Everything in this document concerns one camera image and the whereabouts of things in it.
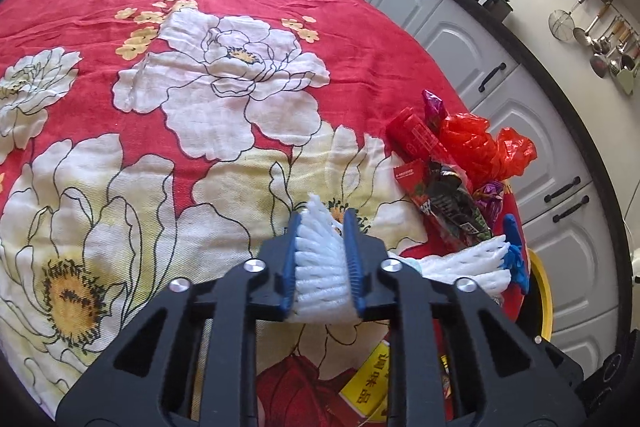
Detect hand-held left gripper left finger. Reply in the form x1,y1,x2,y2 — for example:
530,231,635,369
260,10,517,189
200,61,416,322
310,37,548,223
55,212,303,427

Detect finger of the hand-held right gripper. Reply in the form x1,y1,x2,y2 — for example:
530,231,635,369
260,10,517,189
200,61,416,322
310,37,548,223
502,213,531,294

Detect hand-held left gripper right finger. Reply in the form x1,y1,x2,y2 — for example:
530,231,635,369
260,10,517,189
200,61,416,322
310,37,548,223
342,208,586,427

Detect white foam fruit net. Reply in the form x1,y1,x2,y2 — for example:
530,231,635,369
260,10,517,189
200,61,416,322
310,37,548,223
400,234,513,305
287,193,358,325

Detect dark chocolate bar wrapper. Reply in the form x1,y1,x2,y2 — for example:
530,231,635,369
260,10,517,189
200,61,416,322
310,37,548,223
422,162,496,250

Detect purple snack bag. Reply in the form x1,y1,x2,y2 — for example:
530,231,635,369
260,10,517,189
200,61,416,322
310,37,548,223
472,181,507,220

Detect red snack packet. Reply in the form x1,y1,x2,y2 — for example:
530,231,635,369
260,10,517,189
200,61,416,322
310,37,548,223
386,107,453,160
392,159,433,208

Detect yellow seasoning packet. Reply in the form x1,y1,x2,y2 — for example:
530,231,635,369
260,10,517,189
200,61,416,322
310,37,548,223
340,341,453,420

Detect red plastic bag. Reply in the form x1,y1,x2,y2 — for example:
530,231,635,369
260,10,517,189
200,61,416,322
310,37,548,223
439,114,538,192

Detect maroon yellow snack packet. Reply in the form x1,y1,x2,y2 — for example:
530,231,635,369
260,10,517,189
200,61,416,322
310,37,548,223
421,89,449,130

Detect white kitchen cabinets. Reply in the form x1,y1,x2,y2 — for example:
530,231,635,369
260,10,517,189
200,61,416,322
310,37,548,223
140,0,626,358

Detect hanging metal kitchen utensils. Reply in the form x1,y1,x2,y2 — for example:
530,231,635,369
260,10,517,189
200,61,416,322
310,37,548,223
572,0,640,96

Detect metal mesh strainer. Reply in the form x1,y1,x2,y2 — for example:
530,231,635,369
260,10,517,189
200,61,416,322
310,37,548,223
548,0,593,42

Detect black pot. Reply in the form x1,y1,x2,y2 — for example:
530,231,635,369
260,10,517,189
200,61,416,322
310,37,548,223
482,0,514,20

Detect red floral tablecloth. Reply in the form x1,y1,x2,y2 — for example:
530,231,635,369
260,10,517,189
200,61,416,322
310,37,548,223
0,0,531,427

